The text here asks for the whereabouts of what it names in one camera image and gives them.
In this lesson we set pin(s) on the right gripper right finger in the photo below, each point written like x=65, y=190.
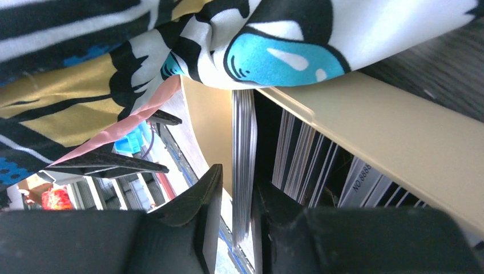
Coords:
x=289, y=238

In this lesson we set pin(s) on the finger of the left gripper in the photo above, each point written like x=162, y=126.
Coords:
x=108, y=165
x=163, y=117

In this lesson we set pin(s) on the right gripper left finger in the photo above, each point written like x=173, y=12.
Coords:
x=179, y=237

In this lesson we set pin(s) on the black credit card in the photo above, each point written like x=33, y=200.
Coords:
x=244, y=142

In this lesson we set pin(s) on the striped credit cards stack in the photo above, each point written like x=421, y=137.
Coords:
x=315, y=171

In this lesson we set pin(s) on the beige oval card tray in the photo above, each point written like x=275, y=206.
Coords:
x=432, y=151

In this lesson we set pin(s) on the pink skirt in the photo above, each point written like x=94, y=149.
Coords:
x=114, y=132

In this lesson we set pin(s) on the colourful comic print garment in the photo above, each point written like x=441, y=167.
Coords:
x=70, y=69

